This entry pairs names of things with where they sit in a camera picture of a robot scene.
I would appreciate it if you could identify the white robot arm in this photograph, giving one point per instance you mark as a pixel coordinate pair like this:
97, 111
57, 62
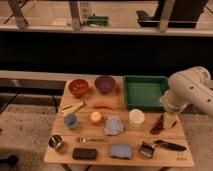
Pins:
188, 87

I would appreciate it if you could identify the purple bowl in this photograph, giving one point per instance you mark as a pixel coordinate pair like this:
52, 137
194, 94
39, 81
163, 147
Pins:
105, 84

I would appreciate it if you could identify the red bowl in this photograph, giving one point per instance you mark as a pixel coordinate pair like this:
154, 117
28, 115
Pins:
78, 87

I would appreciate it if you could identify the red chili pepper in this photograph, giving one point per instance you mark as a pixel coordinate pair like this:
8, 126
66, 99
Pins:
102, 106

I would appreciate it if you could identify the yellow round fruit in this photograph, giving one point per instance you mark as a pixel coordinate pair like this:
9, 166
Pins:
95, 117

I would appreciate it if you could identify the green plastic tray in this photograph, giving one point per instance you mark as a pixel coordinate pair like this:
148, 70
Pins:
144, 92

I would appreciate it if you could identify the crumpled blue cloth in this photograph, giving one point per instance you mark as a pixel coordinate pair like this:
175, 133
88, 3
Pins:
113, 126

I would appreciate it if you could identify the white cup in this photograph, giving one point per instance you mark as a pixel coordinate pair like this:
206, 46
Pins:
136, 118

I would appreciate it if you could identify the wooden folding table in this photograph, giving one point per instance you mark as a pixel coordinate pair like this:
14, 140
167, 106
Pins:
132, 136

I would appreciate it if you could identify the yellow banana peel toy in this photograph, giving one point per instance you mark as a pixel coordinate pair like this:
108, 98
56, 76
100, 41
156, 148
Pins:
73, 108

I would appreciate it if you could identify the blue cup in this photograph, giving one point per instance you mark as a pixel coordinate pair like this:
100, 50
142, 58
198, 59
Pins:
70, 121

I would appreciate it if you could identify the silver fork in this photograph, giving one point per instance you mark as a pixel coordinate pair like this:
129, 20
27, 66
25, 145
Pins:
85, 139

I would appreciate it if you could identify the dark red grape bunch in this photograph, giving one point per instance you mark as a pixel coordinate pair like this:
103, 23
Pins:
158, 127

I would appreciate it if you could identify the green box on shelf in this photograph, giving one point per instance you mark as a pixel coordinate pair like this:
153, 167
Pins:
97, 21

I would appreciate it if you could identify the blue sponge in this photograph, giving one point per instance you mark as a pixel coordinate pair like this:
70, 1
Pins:
122, 151

